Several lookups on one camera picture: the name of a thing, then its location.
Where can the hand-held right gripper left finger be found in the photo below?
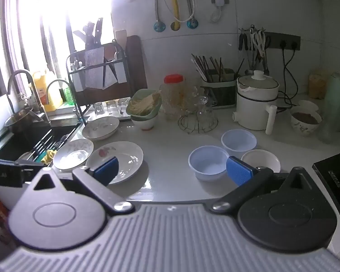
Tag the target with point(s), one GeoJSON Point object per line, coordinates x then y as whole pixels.
{"type": "Point", "coordinates": [106, 170]}

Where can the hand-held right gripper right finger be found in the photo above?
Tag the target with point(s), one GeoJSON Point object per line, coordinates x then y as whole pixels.
{"type": "Point", "coordinates": [239, 172]}

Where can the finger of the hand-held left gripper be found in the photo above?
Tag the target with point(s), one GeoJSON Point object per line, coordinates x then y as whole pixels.
{"type": "Point", "coordinates": [29, 166]}

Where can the pale blue plastic bowl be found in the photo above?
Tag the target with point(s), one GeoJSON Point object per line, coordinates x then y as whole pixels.
{"type": "Point", "coordinates": [206, 161]}
{"type": "Point", "coordinates": [239, 141]}

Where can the yellow sponge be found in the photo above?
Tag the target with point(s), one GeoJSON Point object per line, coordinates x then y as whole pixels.
{"type": "Point", "coordinates": [49, 157]}

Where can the black kitchen sink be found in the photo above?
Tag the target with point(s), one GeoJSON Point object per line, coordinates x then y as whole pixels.
{"type": "Point", "coordinates": [19, 144]}

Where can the dark chopsticks bundle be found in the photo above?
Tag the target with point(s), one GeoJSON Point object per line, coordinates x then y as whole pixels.
{"type": "Point", "coordinates": [42, 146]}

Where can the white ceramic bowl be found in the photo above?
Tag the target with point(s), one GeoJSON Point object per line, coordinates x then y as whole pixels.
{"type": "Point", "coordinates": [262, 158]}

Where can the white plate red flower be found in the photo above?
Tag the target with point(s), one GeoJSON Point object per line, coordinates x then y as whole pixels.
{"type": "Point", "coordinates": [130, 155]}

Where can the white plate grey floral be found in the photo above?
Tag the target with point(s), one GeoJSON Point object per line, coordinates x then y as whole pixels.
{"type": "Point", "coordinates": [72, 154]}

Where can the deep floral plate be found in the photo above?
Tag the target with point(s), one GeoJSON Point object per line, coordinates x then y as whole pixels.
{"type": "Point", "coordinates": [100, 127]}

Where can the steel cooking pot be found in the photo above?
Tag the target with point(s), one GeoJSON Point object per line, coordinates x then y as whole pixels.
{"type": "Point", "coordinates": [21, 120]}

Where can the white bowl red base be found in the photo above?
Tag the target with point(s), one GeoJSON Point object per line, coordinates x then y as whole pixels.
{"type": "Point", "coordinates": [143, 123]}

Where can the clear drinking glass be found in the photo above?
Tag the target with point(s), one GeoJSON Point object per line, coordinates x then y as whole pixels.
{"type": "Point", "coordinates": [112, 107]}
{"type": "Point", "coordinates": [98, 109]}
{"type": "Point", "coordinates": [124, 105]}

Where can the white electric cooking pot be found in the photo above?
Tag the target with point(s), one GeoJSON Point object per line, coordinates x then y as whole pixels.
{"type": "Point", "coordinates": [255, 110]}

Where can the yellow oil bottle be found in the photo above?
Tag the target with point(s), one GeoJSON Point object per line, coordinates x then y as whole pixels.
{"type": "Point", "coordinates": [46, 93]}

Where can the green colander basket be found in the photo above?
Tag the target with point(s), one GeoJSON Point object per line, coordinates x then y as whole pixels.
{"type": "Point", "coordinates": [143, 104]}

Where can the group of clear glass cups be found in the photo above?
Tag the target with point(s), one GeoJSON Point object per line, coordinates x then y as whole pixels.
{"type": "Point", "coordinates": [201, 102]}

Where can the green plastic bottle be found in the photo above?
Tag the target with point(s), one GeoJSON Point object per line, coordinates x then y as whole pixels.
{"type": "Point", "coordinates": [67, 95]}

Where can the patterned bowl brown food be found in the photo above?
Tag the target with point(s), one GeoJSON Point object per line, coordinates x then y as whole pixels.
{"type": "Point", "coordinates": [304, 119]}

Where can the green white chopstick holder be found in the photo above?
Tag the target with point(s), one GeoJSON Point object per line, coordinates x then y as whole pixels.
{"type": "Point", "coordinates": [218, 90]}

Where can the short arched grey faucet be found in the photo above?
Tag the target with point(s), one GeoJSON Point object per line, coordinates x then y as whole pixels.
{"type": "Point", "coordinates": [59, 82]}

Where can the glass pot lid white knob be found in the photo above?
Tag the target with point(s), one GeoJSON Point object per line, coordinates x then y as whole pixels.
{"type": "Point", "coordinates": [259, 83]}

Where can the tall arched grey faucet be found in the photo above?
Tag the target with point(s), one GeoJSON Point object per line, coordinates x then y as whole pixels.
{"type": "Point", "coordinates": [17, 73]}

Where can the small white bowl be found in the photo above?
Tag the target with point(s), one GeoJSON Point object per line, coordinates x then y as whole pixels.
{"type": "Point", "coordinates": [307, 104]}

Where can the black induction cooker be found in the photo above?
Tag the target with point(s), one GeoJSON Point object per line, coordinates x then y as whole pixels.
{"type": "Point", "coordinates": [335, 172]}

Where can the clear jar red lid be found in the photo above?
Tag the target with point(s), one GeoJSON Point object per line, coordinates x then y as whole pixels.
{"type": "Point", "coordinates": [171, 99]}

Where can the plain steel cleaver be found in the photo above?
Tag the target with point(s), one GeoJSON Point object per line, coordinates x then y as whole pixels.
{"type": "Point", "coordinates": [110, 73]}

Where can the clear plastic bottle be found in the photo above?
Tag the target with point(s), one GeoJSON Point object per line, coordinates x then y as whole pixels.
{"type": "Point", "coordinates": [327, 130]}

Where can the hanging metal ladle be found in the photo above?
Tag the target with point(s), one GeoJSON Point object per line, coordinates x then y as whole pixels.
{"type": "Point", "coordinates": [248, 71]}

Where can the patterned steel cleaver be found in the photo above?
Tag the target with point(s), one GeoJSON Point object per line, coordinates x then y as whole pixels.
{"type": "Point", "coordinates": [94, 68]}

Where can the black knife rack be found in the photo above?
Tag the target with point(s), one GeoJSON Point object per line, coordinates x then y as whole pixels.
{"type": "Point", "coordinates": [70, 65]}

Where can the bundle of wooden chopsticks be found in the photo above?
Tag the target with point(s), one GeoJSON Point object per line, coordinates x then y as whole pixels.
{"type": "Point", "coordinates": [208, 65]}

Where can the yellow food bag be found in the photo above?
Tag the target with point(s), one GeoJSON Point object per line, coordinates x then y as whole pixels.
{"type": "Point", "coordinates": [318, 83]}

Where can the black hanging utensils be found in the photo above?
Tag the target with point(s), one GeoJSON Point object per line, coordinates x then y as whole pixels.
{"type": "Point", "coordinates": [243, 41]}

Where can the white kitchen scissors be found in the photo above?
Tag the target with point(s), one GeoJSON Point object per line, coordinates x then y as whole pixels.
{"type": "Point", "coordinates": [259, 41]}

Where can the wooden spatula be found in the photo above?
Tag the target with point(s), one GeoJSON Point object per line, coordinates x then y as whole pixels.
{"type": "Point", "coordinates": [120, 36]}

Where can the black power strip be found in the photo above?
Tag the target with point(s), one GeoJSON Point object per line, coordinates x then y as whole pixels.
{"type": "Point", "coordinates": [277, 38]}

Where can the window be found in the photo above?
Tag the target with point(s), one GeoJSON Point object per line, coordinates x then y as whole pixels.
{"type": "Point", "coordinates": [45, 11]}

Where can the yellow pipe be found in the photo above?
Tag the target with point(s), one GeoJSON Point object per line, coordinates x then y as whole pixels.
{"type": "Point", "coordinates": [174, 0]}

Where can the hanging utensils on wall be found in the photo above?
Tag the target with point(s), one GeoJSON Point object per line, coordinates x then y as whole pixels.
{"type": "Point", "coordinates": [159, 27]}

